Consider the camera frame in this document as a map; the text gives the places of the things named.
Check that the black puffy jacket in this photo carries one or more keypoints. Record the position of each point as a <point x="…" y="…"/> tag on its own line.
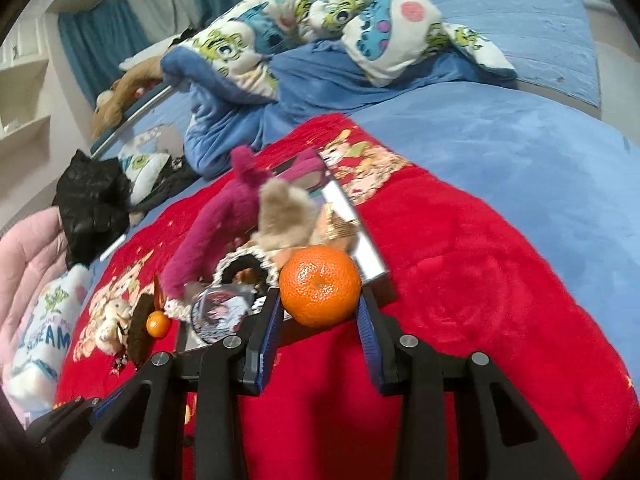
<point x="92" y="205"/>

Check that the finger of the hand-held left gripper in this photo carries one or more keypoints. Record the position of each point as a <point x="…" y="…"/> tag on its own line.
<point x="106" y="406"/>

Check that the magenta plush bear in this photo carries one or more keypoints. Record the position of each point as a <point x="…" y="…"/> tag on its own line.
<point x="210" y="225"/>

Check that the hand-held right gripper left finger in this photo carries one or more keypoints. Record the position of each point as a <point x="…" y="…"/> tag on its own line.
<point x="261" y="345"/>

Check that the gold ornament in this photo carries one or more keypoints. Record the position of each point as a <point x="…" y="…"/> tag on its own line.
<point x="340" y="227"/>

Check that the teal curtain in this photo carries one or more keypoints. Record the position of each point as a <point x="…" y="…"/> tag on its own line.
<point x="95" y="40"/>

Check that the white shelf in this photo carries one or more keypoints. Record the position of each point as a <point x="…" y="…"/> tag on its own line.
<point x="22" y="110"/>

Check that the white plush chick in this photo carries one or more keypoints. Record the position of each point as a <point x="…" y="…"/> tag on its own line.
<point x="112" y="325"/>

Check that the blue bed sheet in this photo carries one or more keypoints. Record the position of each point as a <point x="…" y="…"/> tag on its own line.
<point x="500" y="160"/>

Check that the metal bed rail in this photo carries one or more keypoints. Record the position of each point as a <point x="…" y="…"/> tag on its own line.
<point x="135" y="112"/>

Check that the dark clothes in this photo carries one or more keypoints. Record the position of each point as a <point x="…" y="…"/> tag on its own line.
<point x="167" y="182"/>

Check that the tan furry plush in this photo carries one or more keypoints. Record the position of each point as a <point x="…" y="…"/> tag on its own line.
<point x="285" y="215"/>

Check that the round badge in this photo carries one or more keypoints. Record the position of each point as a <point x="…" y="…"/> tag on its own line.
<point x="220" y="315"/>

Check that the brown plush toy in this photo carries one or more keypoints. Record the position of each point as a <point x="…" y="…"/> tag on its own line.
<point x="127" y="92"/>

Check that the pink quilt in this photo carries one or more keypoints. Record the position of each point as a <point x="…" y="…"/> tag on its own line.
<point x="30" y="270"/>

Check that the white printed pillow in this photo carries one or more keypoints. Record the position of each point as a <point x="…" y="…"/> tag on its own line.
<point x="50" y="340"/>

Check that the cream lace scrunchie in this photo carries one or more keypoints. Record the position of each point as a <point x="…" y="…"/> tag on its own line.
<point x="222" y="265"/>

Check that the blue cartoon print blanket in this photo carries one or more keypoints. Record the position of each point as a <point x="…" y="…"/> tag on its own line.
<point x="240" y="50"/>

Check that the white stick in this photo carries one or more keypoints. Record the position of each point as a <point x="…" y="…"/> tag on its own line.
<point x="112" y="247"/>

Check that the small cartoon print pillow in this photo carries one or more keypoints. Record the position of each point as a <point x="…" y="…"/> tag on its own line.
<point x="145" y="167"/>

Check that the red teddy bear blanket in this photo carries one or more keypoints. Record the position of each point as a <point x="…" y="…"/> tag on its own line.
<point x="450" y="285"/>

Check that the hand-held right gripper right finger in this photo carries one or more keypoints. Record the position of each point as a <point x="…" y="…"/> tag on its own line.
<point x="372" y="347"/>

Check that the orange tangerine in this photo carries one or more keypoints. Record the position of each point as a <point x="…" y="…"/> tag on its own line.
<point x="158" y="324"/>
<point x="320" y="285"/>

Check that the black storage box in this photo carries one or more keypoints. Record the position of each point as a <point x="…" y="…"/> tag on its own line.
<point x="367" y="260"/>

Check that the dark brown furry plush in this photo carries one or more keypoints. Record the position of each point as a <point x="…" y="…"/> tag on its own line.
<point x="141" y="330"/>

